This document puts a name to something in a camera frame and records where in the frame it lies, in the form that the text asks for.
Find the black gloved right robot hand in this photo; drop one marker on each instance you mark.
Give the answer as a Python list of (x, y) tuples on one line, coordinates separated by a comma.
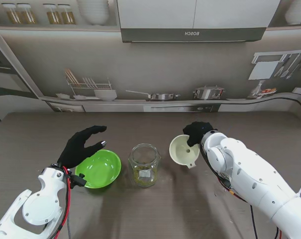
[(197, 132)]

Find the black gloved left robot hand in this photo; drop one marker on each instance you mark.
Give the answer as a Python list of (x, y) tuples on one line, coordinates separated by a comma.
[(76, 149)]

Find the cream plastic funnel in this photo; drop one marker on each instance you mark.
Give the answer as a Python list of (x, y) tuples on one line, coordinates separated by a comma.
[(180, 152)]

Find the green plastic bowl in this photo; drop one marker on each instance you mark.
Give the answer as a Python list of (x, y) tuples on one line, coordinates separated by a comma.
[(103, 169)]

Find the mung beans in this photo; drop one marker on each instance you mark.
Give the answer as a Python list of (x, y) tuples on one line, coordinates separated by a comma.
[(144, 175)]

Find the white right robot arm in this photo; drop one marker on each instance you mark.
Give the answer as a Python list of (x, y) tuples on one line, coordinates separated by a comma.
[(252, 171)]

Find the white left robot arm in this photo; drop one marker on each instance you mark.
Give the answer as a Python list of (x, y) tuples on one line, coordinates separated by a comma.
[(33, 204)]

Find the clear glass jar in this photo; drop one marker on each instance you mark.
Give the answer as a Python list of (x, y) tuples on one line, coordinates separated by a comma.
[(145, 171)]

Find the printed kitchen backdrop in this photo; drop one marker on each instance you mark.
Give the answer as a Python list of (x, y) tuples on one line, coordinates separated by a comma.
[(165, 69)]

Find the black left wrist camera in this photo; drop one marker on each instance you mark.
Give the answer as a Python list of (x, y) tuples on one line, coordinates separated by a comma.
[(78, 180)]

